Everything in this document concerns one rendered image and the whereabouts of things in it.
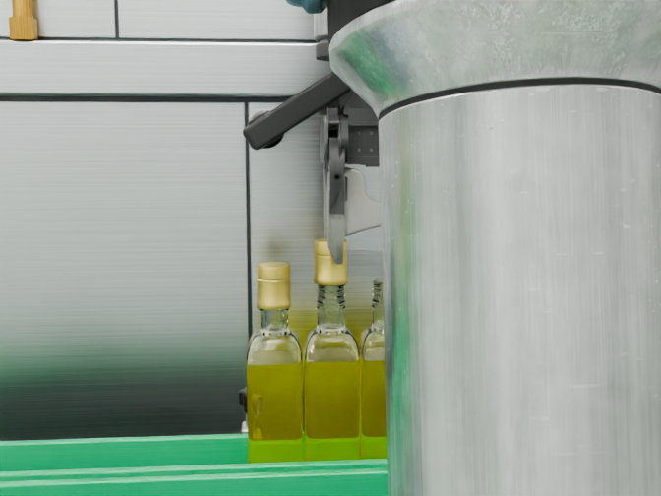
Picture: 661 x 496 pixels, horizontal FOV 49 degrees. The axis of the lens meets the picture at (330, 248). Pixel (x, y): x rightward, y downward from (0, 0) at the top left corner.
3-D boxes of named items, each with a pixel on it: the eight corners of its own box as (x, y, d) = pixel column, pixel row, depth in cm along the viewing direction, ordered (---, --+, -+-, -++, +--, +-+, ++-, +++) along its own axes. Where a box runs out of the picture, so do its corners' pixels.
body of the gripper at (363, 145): (408, 171, 69) (410, 40, 67) (318, 171, 68) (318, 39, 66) (394, 167, 76) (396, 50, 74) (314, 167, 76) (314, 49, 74)
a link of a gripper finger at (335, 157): (345, 213, 67) (344, 118, 67) (330, 213, 67) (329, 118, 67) (341, 216, 72) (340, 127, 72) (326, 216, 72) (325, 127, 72)
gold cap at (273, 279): (253, 303, 74) (252, 262, 74) (285, 301, 76) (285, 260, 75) (262, 311, 71) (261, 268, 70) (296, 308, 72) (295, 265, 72)
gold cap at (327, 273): (346, 279, 76) (346, 237, 75) (349, 285, 72) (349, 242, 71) (312, 279, 75) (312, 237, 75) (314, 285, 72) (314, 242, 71)
